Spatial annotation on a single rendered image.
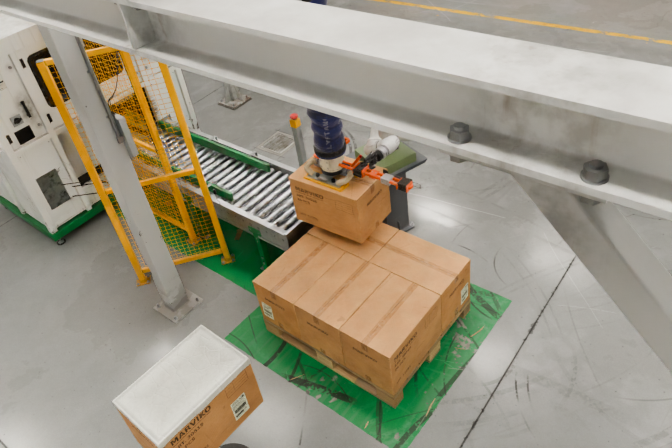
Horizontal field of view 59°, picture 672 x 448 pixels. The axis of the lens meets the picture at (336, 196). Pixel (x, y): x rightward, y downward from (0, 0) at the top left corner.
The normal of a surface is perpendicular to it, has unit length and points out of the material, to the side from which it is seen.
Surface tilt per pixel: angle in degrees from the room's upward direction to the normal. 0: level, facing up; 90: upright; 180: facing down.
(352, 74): 90
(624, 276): 90
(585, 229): 90
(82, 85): 90
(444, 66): 0
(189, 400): 0
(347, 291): 0
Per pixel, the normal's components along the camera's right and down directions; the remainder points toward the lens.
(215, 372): -0.13, -0.78
